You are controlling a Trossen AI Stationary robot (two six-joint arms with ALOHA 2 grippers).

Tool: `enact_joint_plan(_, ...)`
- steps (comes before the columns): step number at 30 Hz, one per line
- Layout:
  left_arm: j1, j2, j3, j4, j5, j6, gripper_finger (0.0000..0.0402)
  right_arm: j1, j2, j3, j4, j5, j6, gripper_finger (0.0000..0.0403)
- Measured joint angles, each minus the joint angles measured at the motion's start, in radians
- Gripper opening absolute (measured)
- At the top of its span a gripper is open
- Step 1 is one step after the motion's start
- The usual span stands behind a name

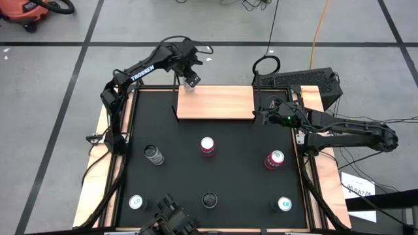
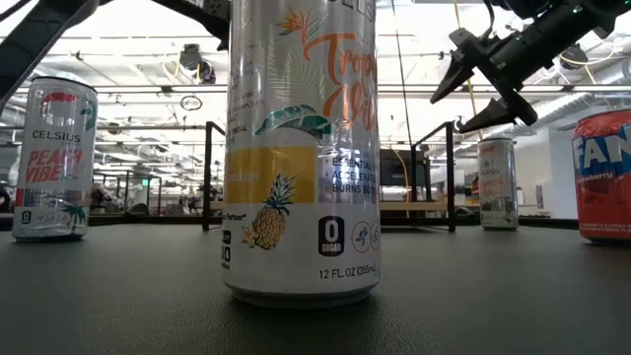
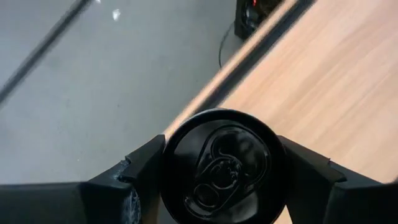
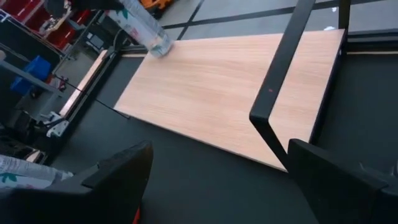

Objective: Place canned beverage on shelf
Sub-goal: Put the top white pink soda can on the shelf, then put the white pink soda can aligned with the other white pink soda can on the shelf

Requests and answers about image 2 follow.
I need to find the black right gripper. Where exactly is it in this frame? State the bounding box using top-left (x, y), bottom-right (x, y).
top-left (429, 27), bottom-right (548, 134)

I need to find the white Celsius Peach Vibe can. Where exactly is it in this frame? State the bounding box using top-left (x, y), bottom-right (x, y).
top-left (11, 76), bottom-right (99, 244)

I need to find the black hanging cable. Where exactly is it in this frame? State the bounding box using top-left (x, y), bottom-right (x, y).
top-left (390, 0), bottom-right (414, 149)

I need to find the white Celsius Tropical Vibe can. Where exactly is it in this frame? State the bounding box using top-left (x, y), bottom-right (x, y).
top-left (476, 136), bottom-right (520, 232)
top-left (221, 0), bottom-right (382, 310)

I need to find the black ceiling fixture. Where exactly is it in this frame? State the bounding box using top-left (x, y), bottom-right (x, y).
top-left (559, 42), bottom-right (591, 71)
top-left (177, 42), bottom-right (218, 85)

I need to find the black background station frame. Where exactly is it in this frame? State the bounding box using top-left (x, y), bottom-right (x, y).
top-left (92, 170), bottom-right (164, 216)

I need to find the red Fanta strawberry can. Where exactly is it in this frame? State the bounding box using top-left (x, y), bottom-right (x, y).
top-left (571, 107), bottom-right (631, 246)

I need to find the dark background monitor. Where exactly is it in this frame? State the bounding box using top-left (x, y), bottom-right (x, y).
top-left (380, 148), bottom-right (431, 188)

